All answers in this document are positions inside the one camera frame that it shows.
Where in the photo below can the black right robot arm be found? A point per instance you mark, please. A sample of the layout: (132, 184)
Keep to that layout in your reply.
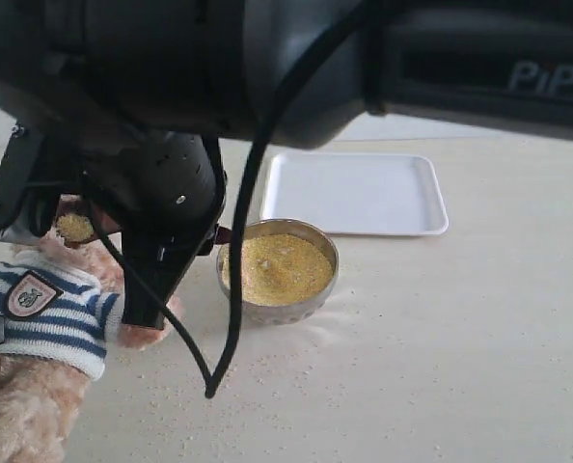
(124, 102)

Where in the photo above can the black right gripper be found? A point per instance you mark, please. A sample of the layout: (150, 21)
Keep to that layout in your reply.
(164, 196)

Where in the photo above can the dark red wooden spoon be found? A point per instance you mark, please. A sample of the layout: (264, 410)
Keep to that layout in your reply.
(75, 219)

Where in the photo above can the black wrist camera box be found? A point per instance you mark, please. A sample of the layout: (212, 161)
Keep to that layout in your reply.
(31, 182)

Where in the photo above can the white rectangular tray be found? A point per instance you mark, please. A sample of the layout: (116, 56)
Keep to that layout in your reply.
(355, 193)

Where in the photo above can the metal bowl of millet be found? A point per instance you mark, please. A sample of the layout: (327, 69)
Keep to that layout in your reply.
(289, 270)

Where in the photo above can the teddy bear striped sweater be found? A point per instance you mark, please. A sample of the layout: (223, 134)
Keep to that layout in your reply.
(61, 307)

